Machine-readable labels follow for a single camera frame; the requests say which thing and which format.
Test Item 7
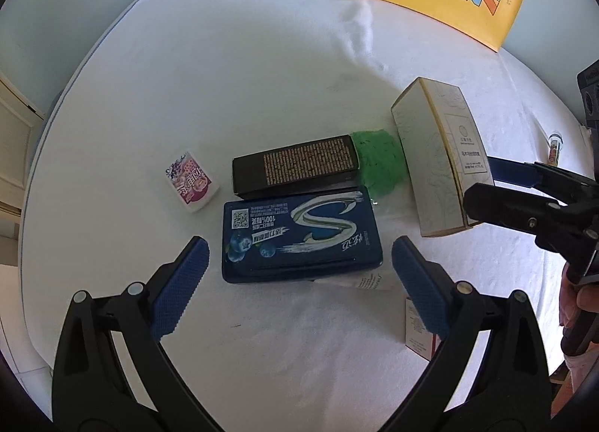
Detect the black box with gold print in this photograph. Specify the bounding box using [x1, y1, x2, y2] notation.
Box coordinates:
[231, 134, 361, 199]

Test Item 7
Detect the cream patterned carton box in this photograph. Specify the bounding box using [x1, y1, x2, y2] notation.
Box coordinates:
[390, 77, 497, 238]

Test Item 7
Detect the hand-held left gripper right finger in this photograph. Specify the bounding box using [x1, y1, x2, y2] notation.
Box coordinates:
[392, 235, 550, 432]

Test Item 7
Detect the white cabinet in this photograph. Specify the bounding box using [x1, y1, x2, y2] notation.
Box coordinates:
[0, 69, 48, 217]

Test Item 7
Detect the small white red box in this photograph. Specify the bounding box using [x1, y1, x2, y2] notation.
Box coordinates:
[403, 296, 443, 362]

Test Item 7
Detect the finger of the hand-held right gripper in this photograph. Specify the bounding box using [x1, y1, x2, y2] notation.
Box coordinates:
[463, 183, 599, 252]
[487, 157, 599, 201]

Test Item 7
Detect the white tube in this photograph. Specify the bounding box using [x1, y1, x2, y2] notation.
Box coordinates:
[311, 273, 394, 293]

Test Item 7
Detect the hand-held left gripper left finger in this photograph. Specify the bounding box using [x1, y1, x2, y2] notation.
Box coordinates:
[51, 235, 235, 432]

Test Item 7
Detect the small pink candy packet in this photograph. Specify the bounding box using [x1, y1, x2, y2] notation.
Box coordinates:
[163, 149, 220, 214]

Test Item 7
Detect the small glass vial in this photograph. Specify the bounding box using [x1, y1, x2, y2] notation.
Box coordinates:
[545, 131, 563, 166]

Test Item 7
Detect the green mesh scrubber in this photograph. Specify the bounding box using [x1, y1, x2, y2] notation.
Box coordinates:
[351, 130, 411, 201]

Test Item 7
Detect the person's right hand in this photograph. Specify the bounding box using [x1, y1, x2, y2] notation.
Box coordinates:
[560, 268, 599, 369]

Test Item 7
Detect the blue chewing gum box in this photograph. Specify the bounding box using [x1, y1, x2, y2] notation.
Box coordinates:
[221, 185, 384, 284]

